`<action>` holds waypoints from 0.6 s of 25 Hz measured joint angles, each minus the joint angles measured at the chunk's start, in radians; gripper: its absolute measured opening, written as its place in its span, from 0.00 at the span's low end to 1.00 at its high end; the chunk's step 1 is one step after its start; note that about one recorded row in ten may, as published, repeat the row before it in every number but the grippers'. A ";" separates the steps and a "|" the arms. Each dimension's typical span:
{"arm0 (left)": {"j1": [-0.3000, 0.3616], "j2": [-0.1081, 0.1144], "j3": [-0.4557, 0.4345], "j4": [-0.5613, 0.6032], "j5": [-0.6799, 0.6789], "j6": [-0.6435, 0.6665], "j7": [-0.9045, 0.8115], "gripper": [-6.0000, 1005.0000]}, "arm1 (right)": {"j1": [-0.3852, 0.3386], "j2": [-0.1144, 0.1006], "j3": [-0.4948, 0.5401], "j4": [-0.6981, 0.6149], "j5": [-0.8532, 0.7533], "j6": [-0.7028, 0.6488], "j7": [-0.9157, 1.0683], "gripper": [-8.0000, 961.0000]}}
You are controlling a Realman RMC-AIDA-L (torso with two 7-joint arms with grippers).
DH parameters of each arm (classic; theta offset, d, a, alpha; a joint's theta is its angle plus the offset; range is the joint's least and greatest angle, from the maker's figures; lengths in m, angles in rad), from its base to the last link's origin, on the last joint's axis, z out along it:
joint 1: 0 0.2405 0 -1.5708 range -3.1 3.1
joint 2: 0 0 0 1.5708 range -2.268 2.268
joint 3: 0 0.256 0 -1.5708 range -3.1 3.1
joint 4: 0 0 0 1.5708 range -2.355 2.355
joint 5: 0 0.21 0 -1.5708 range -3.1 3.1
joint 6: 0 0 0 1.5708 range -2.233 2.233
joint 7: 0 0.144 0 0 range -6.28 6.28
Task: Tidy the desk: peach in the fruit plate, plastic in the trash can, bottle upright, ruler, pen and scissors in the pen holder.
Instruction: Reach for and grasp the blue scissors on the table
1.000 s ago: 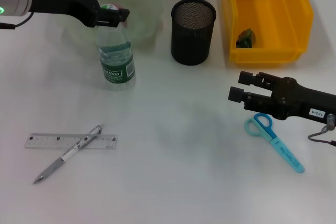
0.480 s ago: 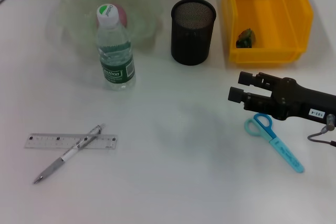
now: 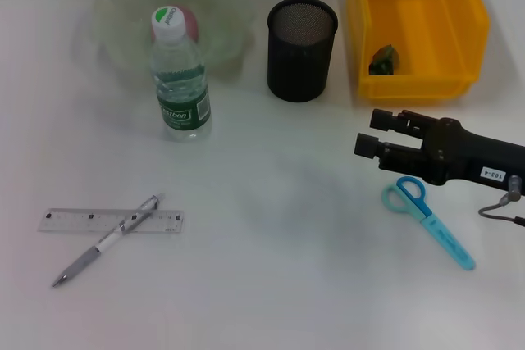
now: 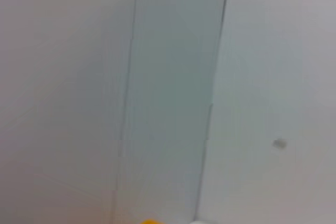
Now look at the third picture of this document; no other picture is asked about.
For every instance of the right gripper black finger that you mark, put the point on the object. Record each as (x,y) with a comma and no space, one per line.
(367,145)
(381,118)

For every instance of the yellow plastic bin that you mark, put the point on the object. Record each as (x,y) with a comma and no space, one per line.
(443,18)

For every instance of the clear plastic ruler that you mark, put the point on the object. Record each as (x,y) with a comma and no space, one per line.
(74,221)

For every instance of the pink peach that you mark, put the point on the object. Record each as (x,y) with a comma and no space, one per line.
(192,26)

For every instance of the translucent green fruit bowl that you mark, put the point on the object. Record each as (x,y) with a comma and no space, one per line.
(221,26)

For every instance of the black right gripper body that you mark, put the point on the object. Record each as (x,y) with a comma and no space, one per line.
(480,157)

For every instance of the light blue scissors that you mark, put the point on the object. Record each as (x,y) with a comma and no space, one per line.
(443,239)

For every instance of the silver white pen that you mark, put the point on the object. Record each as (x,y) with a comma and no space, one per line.
(102,245)

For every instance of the black mesh pen holder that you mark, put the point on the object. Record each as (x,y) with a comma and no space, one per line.
(301,59)

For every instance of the clear green-label water bottle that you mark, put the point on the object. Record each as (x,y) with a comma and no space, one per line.
(182,96)

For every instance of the green plastic wrapper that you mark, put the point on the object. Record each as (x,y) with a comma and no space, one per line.
(385,61)

